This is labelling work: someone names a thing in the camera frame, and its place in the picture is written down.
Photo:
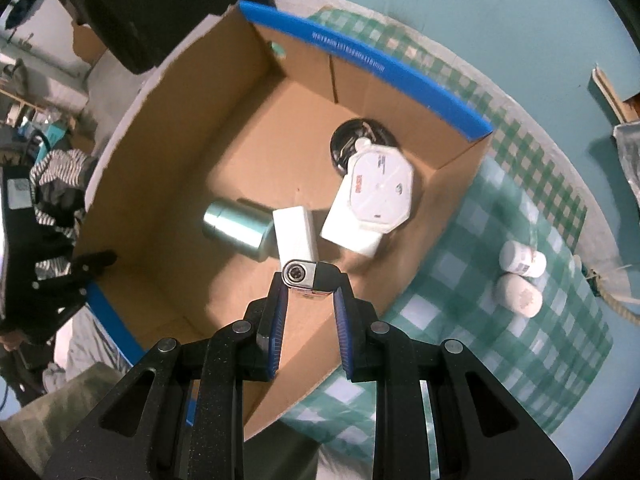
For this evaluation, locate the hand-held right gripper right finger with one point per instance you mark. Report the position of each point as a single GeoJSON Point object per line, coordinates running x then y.
{"type": "Point", "coordinates": [345, 337]}

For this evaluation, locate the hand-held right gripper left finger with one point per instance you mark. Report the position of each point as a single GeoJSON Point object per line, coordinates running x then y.
{"type": "Point", "coordinates": [272, 332]}

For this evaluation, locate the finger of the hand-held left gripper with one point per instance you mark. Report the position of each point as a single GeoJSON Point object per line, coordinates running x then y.
{"type": "Point", "coordinates": [90, 260]}

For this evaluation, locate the silver black lighter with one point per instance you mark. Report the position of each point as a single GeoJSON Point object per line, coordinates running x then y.
{"type": "Point", "coordinates": [300, 275]}

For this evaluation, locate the white square box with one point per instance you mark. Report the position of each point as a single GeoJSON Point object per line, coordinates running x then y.
{"type": "Point", "coordinates": [345, 237]}

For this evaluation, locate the white power bank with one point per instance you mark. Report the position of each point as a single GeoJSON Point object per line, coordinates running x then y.
{"type": "Point", "coordinates": [295, 235]}

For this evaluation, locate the green round metal tin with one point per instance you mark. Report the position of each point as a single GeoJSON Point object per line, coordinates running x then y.
{"type": "Point", "coordinates": [235, 227]}

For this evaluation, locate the blue-edged cardboard box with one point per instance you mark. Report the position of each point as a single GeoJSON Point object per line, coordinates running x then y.
{"type": "Point", "coordinates": [200, 150]}

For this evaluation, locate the white octagonal box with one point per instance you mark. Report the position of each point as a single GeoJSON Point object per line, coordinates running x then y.
{"type": "Point", "coordinates": [380, 185]}

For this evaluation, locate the grey cloth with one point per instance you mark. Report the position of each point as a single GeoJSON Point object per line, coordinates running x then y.
{"type": "Point", "coordinates": [85, 345]}

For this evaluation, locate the striped black white cloth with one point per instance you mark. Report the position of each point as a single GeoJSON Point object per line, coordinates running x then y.
{"type": "Point", "coordinates": [60, 170]}

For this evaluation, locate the green checkered tablecloth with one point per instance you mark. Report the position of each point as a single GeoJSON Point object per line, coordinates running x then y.
{"type": "Point", "coordinates": [450, 270]}

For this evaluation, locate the olive green blanket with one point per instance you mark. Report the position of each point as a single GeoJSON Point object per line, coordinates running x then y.
{"type": "Point", "coordinates": [50, 420]}

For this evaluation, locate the beige oval case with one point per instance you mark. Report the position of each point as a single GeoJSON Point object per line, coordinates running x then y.
{"type": "Point", "coordinates": [517, 296]}

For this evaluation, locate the white pill bottle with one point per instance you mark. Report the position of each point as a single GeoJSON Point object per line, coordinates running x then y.
{"type": "Point", "coordinates": [517, 257]}

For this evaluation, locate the black round object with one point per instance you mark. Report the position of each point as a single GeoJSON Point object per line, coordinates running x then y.
{"type": "Point", "coordinates": [345, 140]}

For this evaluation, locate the large black object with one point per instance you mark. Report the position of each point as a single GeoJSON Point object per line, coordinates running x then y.
{"type": "Point", "coordinates": [165, 5]}

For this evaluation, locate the silver foil sheet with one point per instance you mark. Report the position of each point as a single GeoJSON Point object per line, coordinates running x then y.
{"type": "Point", "coordinates": [631, 160]}

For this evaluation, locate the wooden frame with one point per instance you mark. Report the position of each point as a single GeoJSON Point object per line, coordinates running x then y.
{"type": "Point", "coordinates": [607, 91]}

